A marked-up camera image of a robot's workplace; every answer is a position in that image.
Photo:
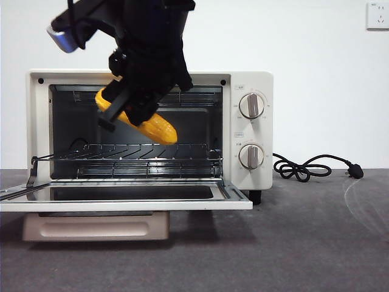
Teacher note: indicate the oven temperature knob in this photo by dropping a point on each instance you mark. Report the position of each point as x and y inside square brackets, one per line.
[251, 106]

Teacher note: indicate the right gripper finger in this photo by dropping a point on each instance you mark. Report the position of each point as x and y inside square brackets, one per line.
[112, 109]
[141, 111]

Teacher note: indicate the oven timer knob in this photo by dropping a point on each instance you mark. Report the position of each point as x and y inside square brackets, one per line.
[251, 156]

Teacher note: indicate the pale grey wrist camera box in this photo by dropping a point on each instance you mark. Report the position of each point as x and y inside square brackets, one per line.
[65, 41]

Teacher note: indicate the yellow corn cob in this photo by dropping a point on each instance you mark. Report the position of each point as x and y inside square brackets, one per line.
[164, 132]

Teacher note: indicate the cream Toshiba toaster oven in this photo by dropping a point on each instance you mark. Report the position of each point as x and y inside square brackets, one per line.
[258, 82]

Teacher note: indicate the white wall socket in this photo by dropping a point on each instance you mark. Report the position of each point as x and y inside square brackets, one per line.
[378, 15]

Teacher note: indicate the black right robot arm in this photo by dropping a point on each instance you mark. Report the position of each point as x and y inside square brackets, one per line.
[152, 45]

